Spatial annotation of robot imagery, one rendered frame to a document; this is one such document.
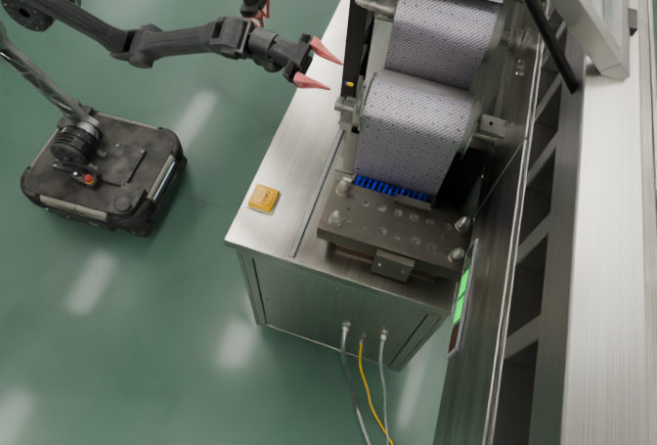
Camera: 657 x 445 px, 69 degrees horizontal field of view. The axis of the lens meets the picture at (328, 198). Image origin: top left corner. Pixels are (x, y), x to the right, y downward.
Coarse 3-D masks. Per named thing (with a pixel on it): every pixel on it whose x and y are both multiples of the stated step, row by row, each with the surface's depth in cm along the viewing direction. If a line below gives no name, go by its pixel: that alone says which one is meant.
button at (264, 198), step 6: (258, 186) 142; (264, 186) 143; (258, 192) 141; (264, 192) 142; (270, 192) 142; (276, 192) 142; (252, 198) 140; (258, 198) 140; (264, 198) 140; (270, 198) 141; (276, 198) 142; (252, 204) 140; (258, 204) 139; (264, 204) 139; (270, 204) 139; (270, 210) 140
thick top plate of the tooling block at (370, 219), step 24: (360, 192) 131; (360, 216) 127; (384, 216) 127; (408, 216) 128; (432, 216) 128; (456, 216) 128; (336, 240) 127; (360, 240) 123; (384, 240) 124; (408, 240) 124; (432, 240) 124; (456, 240) 125; (432, 264) 121; (456, 264) 121
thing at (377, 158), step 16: (368, 144) 121; (384, 144) 119; (368, 160) 127; (384, 160) 125; (400, 160) 123; (416, 160) 121; (432, 160) 119; (448, 160) 117; (368, 176) 133; (384, 176) 131; (400, 176) 129; (416, 176) 126; (432, 176) 124; (432, 192) 130
